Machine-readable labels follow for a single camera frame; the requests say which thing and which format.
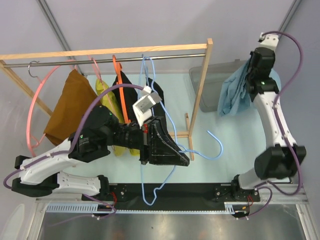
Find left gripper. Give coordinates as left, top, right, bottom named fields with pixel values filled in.
left=102, top=115, right=189, bottom=167

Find light blue trousers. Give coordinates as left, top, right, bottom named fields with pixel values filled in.
left=216, top=61, right=282, bottom=117

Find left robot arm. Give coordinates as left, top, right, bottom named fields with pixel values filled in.
left=11, top=105, right=190, bottom=201

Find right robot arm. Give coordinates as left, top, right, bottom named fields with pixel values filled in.
left=230, top=47, right=307, bottom=201

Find black trousers on blue hanger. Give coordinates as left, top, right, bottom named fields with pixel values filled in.
left=146, top=77, right=168, bottom=134

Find black trousers on orange hanger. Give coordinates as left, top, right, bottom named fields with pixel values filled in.
left=111, top=69, right=141, bottom=126

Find yellow trousers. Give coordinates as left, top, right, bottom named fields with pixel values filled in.
left=95, top=79, right=138, bottom=157

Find orange plastic hanger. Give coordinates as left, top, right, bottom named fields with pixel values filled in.
left=112, top=55, right=131, bottom=124

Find brown trousers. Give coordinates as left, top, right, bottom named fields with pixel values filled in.
left=44, top=70, right=98, bottom=146

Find pink plastic hanger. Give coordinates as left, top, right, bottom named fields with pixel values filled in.
left=25, top=66, right=64, bottom=157

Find clear plastic bin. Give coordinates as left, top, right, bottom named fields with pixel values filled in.
left=199, top=59, right=246, bottom=113

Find wooden clothes rack frame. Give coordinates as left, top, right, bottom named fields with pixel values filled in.
left=0, top=38, right=214, bottom=150

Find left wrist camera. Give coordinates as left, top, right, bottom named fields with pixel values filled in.
left=132, top=85, right=162, bottom=128

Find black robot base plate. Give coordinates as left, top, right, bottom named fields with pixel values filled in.
left=99, top=182, right=241, bottom=211

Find metal clothes rail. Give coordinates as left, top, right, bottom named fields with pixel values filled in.
left=3, top=53, right=207, bottom=68

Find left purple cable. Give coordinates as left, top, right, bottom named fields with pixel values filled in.
left=2, top=84, right=147, bottom=191

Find purple cable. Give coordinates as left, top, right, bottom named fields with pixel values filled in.
left=2, top=84, right=147, bottom=191
left=254, top=30, right=305, bottom=196

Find white cable duct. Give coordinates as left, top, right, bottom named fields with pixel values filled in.
left=45, top=202, right=249, bottom=215

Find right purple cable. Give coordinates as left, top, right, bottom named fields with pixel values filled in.
left=254, top=30, right=305, bottom=196

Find pink wire hanger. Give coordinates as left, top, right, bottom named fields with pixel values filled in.
left=88, top=55, right=122, bottom=119

